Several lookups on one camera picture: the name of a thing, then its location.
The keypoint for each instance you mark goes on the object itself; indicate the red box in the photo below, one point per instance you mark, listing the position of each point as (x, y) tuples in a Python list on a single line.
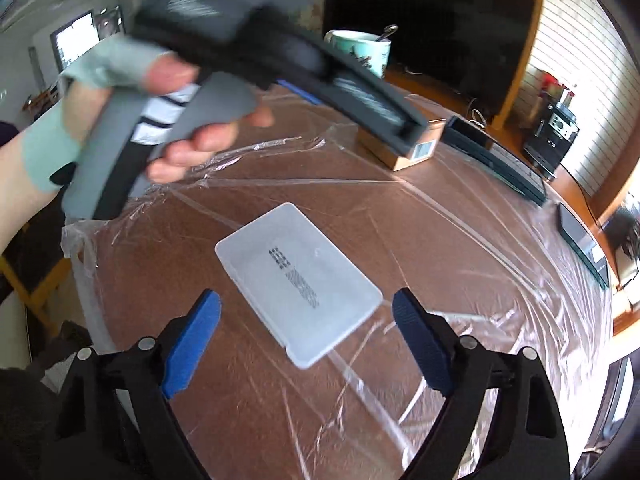
[(547, 82)]

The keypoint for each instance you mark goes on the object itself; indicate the dark flat tray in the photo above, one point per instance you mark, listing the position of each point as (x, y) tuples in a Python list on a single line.
[(495, 160), (582, 242)]

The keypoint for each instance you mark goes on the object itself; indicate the person's left forearm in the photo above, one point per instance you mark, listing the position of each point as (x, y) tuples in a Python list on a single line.
[(20, 180)]

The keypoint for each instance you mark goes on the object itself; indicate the person's left hand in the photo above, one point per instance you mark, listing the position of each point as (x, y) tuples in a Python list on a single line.
[(170, 75)]

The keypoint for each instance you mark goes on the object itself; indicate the dark round object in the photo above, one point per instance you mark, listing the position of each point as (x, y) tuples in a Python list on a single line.
[(625, 230)]

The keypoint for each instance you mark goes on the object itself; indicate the yellow wooden frame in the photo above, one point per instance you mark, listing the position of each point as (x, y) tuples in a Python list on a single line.
[(30, 290)]

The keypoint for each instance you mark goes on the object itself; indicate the person's dark clothing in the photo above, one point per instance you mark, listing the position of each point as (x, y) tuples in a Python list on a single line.
[(25, 420)]

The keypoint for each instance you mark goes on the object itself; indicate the white plastic case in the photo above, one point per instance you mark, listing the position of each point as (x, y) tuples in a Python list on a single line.
[(300, 285)]

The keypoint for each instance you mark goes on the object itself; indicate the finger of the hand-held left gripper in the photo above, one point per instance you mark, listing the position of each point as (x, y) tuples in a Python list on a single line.
[(300, 92), (375, 100)]

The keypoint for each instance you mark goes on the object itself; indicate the brown cardboard box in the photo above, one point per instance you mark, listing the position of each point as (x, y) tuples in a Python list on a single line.
[(425, 142)]

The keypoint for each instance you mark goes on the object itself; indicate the metal spoon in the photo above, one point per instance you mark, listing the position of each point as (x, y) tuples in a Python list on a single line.
[(387, 32)]

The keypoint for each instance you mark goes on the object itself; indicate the black coffee machine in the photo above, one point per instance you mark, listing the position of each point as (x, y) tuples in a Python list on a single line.
[(550, 132)]

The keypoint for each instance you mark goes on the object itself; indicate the teal printed mug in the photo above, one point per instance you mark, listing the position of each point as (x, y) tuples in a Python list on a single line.
[(367, 52)]

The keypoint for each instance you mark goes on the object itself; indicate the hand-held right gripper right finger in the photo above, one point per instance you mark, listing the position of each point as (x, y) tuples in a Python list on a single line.
[(422, 345)]

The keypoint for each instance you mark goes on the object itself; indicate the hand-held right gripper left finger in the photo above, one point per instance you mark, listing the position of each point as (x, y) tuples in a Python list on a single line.
[(192, 345)]

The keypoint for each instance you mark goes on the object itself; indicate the framed wall picture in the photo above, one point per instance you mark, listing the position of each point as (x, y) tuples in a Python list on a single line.
[(110, 22)]

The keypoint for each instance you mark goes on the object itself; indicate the black flat television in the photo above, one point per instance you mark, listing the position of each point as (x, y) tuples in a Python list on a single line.
[(450, 30)]

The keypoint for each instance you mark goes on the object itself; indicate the white-framed window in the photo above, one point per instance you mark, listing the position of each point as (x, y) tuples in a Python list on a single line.
[(72, 40)]

